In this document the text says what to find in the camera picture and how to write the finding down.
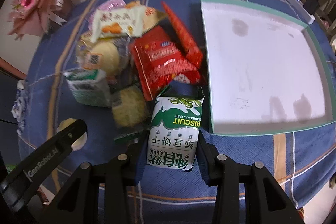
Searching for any jelly cup pudding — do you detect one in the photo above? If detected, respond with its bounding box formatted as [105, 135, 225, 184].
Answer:
[56, 118, 87, 151]

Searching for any round green pastry packet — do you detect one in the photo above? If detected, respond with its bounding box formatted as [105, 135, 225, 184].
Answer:
[111, 85, 150, 135]

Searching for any green mung bean biscuit packet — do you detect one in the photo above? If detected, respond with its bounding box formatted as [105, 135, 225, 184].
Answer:
[147, 96, 203, 171]

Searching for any green white cracker packet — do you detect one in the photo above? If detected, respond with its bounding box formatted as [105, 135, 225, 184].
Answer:
[63, 69, 111, 107]

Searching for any clear steamed cake packet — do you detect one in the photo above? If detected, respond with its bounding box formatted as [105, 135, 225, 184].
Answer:
[76, 32, 132, 85]

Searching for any long red patterned packet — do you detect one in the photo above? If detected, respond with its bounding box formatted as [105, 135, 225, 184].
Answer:
[161, 1, 203, 69]

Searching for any red nice snack packet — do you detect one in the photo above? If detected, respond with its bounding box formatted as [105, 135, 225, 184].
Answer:
[130, 26, 201, 101]

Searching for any white monkey mushroom biscuit packet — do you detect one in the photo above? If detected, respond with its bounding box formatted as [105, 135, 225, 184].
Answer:
[91, 5, 146, 43]

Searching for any pink snack packet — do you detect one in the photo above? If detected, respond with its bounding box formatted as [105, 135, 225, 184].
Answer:
[88, 0, 126, 30]

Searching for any orange yellow cake packet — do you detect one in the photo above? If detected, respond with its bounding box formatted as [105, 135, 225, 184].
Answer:
[142, 6, 167, 34]

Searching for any blue plaid tablecloth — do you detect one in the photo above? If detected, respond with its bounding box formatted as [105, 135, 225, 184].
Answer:
[18, 0, 336, 224]

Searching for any blue white crumpled wrapper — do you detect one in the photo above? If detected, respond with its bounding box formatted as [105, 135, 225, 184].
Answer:
[11, 80, 28, 135]

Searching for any white tray with teal rim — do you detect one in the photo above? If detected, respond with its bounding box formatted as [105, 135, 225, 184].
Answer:
[201, 0, 335, 136]

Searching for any white power strip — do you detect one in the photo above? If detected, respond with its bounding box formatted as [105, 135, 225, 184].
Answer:
[287, 0, 315, 24]

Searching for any black power adapter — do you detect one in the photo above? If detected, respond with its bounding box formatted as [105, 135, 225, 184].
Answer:
[303, 0, 319, 15]

